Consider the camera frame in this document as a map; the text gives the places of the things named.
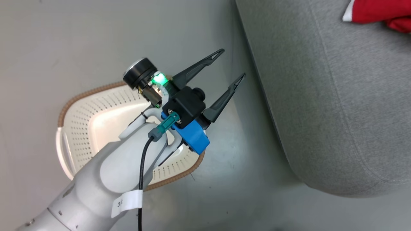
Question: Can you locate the black camera box blue mount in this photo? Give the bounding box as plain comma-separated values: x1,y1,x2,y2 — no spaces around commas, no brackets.
160,86,211,155

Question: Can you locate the white paper label tag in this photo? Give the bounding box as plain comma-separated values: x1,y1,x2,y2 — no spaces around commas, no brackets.
111,190,144,219

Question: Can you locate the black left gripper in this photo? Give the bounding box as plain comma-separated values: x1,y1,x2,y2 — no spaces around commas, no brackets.
123,48,247,123

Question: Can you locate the grey fabric sofa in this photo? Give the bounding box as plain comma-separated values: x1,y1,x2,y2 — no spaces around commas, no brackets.
235,0,411,197

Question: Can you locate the red garment with white stripe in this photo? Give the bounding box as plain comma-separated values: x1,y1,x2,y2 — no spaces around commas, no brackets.
342,0,411,24

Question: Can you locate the cream perforated laundry basket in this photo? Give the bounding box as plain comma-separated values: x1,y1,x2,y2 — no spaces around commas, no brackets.
55,81,206,192

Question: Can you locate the black cable teal connector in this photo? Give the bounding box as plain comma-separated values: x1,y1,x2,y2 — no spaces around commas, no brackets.
138,111,180,231

